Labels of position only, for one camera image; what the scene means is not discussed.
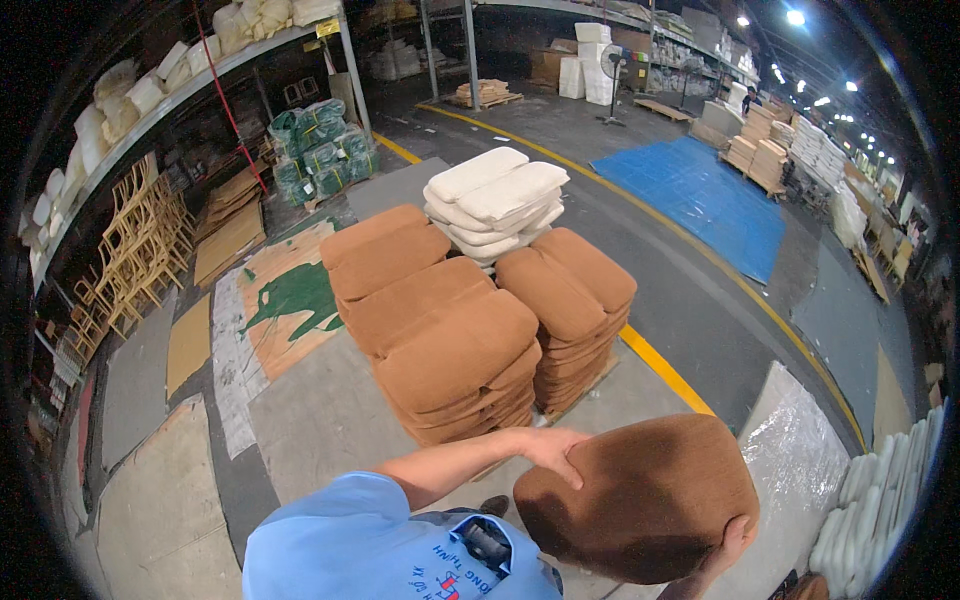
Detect row of ceiling lights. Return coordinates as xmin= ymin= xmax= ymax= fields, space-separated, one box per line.
xmin=733 ymin=6 xmax=899 ymax=168

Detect brown cardboard boxes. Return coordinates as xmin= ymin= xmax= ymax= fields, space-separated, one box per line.
xmin=527 ymin=37 xmax=580 ymax=93

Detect heap of wooden chair frames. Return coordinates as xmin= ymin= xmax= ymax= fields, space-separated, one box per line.
xmin=63 ymin=153 xmax=198 ymax=361

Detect black clip device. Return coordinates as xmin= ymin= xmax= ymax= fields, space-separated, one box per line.
xmin=448 ymin=516 xmax=516 ymax=577

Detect person's right hand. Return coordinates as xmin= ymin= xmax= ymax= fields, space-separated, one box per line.
xmin=714 ymin=513 xmax=761 ymax=573

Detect person's body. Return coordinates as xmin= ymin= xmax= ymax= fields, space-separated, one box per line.
xmin=241 ymin=471 xmax=564 ymax=600

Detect stacks of white padding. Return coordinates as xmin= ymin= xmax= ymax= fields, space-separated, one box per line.
xmin=786 ymin=114 xmax=870 ymax=251

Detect stack of brown cushions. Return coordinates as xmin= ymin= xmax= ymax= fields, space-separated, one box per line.
xmin=335 ymin=255 xmax=497 ymax=358
xmin=371 ymin=288 xmax=543 ymax=450
xmin=495 ymin=227 xmax=639 ymax=416
xmin=320 ymin=204 xmax=453 ymax=303

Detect blue tarp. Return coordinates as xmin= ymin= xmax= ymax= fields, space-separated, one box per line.
xmin=589 ymin=135 xmax=788 ymax=286

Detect metal rack with white cushions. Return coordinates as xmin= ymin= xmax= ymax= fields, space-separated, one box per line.
xmin=18 ymin=0 xmax=374 ymax=297

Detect green painted cardboard sheet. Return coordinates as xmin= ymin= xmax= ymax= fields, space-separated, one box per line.
xmin=238 ymin=218 xmax=348 ymax=382

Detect row of white foam cushions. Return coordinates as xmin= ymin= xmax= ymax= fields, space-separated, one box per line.
xmin=807 ymin=397 xmax=948 ymax=599

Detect pile of brown cardboard sheets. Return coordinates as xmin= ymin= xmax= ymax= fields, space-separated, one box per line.
xmin=192 ymin=166 xmax=268 ymax=288

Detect stack of white foam blocks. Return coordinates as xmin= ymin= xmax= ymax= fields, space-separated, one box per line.
xmin=558 ymin=22 xmax=619 ymax=107

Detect clear plastic sheet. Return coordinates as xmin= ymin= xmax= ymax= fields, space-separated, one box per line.
xmin=701 ymin=360 xmax=853 ymax=600

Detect red pole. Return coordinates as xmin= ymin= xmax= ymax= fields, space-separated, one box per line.
xmin=192 ymin=0 xmax=270 ymax=197

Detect flat wooden pallet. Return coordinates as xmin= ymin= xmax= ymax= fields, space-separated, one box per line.
xmin=633 ymin=97 xmax=696 ymax=123

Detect single brown seat cushion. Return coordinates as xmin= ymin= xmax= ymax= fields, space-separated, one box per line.
xmin=513 ymin=413 xmax=761 ymax=586

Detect stack of white cushions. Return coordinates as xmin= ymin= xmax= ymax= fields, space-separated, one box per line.
xmin=422 ymin=146 xmax=571 ymax=273

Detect long rack with goods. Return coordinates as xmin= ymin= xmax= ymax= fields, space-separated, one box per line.
xmin=418 ymin=0 xmax=760 ymax=114

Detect person's left hand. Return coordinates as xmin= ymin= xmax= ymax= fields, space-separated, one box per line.
xmin=519 ymin=426 xmax=594 ymax=492

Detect standing fan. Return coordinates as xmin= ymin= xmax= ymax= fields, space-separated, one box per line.
xmin=596 ymin=45 xmax=631 ymax=128

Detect pile of green wrapped bundles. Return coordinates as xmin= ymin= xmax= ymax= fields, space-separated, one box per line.
xmin=268 ymin=98 xmax=380 ymax=208

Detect tan board sheet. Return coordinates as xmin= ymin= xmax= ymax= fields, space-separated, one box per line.
xmin=165 ymin=291 xmax=213 ymax=400

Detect stacks of wooden panels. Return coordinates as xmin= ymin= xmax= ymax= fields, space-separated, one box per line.
xmin=718 ymin=103 xmax=790 ymax=199

